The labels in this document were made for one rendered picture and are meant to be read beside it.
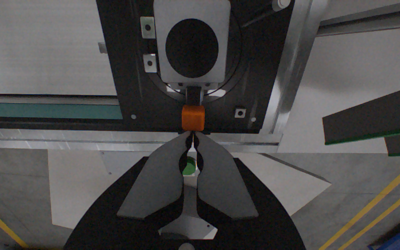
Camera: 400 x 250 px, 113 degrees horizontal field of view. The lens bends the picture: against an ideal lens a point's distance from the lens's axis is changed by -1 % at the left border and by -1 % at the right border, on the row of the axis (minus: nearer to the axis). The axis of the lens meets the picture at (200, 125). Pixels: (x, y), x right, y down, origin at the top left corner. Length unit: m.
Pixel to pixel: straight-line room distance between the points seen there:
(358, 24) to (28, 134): 0.54
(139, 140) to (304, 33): 0.32
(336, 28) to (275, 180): 0.43
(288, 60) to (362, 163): 2.37
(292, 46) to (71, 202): 0.80
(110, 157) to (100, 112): 0.10
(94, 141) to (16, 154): 2.20
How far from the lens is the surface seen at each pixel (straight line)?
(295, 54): 0.27
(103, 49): 0.25
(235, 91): 0.23
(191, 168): 0.30
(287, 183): 0.60
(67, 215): 0.85
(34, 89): 0.42
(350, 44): 0.46
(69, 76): 0.36
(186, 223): 0.50
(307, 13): 0.27
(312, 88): 0.43
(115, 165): 0.36
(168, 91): 0.20
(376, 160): 2.69
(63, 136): 0.37
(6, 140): 0.46
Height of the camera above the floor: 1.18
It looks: 62 degrees down
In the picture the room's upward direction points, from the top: 178 degrees clockwise
